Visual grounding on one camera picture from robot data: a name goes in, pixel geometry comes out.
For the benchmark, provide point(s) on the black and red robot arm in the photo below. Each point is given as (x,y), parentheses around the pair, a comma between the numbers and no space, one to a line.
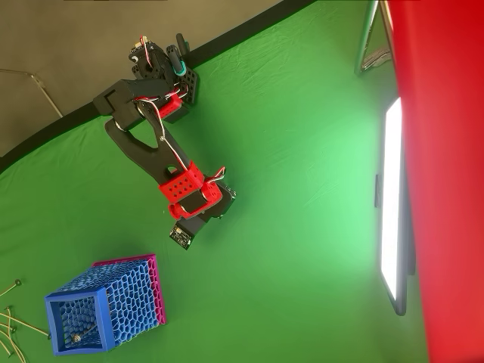
(151,147)

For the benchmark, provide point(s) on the blue and pink lattice basket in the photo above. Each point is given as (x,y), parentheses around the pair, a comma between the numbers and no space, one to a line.
(125,295)

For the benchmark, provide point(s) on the green cloth with black edge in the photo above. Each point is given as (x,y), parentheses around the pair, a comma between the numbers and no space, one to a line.
(287,159)

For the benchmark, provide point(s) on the white LED light panel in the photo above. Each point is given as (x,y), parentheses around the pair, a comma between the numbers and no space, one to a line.
(391,196)

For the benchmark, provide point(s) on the blurred red object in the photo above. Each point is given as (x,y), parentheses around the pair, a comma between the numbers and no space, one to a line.
(446,170)

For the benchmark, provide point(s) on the small wrist camera board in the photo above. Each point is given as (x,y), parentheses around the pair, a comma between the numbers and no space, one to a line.
(181,237)

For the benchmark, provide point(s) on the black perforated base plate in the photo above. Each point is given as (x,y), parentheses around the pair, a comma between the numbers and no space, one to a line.
(191,85)

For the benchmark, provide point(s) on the metal stand frame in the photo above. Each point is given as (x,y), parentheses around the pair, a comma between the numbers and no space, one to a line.
(365,38)

